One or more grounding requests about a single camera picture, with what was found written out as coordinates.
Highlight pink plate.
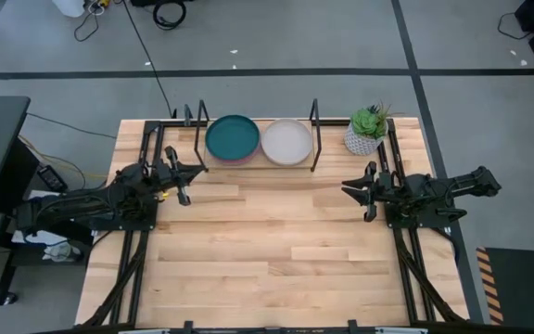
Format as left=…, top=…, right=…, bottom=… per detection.
left=210, top=155, right=261, bottom=167

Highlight long black floor cable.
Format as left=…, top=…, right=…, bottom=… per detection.
left=121, top=0, right=178, bottom=120

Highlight white bin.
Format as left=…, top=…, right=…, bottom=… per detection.
left=52, top=0, right=86, bottom=19

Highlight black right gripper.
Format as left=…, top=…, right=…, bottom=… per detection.
left=340, top=161, right=405, bottom=224

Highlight dark teal plate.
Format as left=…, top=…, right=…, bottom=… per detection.
left=204, top=114, right=261, bottom=162

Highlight succulent in white patterned pot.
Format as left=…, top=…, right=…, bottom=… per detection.
left=343, top=101, right=405, bottom=157

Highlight peach cream plate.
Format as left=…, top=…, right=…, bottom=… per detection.
left=261, top=118, right=314, bottom=166

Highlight black yellow hazard mat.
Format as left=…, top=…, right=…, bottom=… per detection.
left=475, top=246, right=534, bottom=328

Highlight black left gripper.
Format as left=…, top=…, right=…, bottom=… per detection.
left=148, top=145, right=209, bottom=208

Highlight white paper sheets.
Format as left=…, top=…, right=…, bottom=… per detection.
left=10, top=229, right=70, bottom=248

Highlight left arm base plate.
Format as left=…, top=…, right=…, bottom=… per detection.
left=88, top=194, right=159, bottom=233

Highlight grey plate with tan rim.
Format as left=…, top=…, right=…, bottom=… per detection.
left=269, top=157, right=314, bottom=168

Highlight black power brick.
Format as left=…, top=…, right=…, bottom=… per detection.
left=36, top=164, right=70, bottom=193

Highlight coiled black cable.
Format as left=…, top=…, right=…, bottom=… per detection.
left=152, top=0, right=188, bottom=32

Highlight grey floor cable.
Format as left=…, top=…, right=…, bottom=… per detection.
left=25, top=111, right=118, bottom=141

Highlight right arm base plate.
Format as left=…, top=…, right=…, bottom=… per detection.
left=384, top=203, right=456, bottom=230

